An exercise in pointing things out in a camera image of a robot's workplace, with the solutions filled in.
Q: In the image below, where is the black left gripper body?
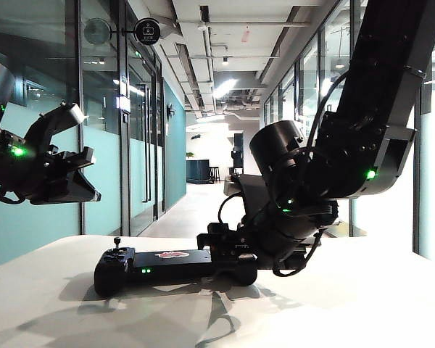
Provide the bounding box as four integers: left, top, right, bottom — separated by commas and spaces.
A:
28, 144, 80, 205

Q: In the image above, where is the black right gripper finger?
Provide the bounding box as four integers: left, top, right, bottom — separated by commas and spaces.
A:
210, 249, 241, 273
239, 252, 259, 271

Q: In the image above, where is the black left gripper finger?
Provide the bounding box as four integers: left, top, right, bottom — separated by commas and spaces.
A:
71, 146, 96, 170
63, 169, 103, 204

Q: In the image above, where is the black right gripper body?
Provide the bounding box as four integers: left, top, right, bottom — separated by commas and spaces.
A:
196, 217, 273, 269

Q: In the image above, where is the black remote control with joysticks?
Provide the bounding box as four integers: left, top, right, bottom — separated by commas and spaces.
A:
93, 236, 258, 299

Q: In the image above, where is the dark bar counter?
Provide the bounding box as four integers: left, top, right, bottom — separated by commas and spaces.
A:
186, 159, 212, 184

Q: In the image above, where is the tall black cabinet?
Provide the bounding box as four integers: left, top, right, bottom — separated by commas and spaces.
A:
231, 132, 246, 175

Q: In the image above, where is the long linear ceiling light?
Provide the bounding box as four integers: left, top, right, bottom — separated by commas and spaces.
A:
212, 78, 239, 99
194, 114, 225, 124

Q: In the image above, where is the round black hanging sign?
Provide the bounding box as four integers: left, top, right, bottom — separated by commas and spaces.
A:
133, 17, 162, 46

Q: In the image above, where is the black right camera cable loop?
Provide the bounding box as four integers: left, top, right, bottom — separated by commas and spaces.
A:
217, 191, 247, 228

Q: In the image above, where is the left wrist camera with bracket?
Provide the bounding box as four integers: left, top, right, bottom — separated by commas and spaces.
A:
23, 102, 86, 155

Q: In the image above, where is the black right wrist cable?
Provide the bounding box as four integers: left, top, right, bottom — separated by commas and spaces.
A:
271, 231, 322, 278

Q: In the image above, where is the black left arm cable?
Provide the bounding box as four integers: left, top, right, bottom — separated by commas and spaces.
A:
0, 183, 26, 205

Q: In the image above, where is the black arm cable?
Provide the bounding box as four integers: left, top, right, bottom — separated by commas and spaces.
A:
306, 70, 351, 153
0, 183, 26, 205

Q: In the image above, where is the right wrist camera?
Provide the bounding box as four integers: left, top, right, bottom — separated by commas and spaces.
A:
223, 173, 269, 218

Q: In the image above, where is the long vertical door handle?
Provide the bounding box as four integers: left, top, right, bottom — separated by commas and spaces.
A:
141, 83, 152, 203

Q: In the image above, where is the black right upper arm cable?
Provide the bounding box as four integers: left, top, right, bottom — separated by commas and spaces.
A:
306, 70, 351, 153

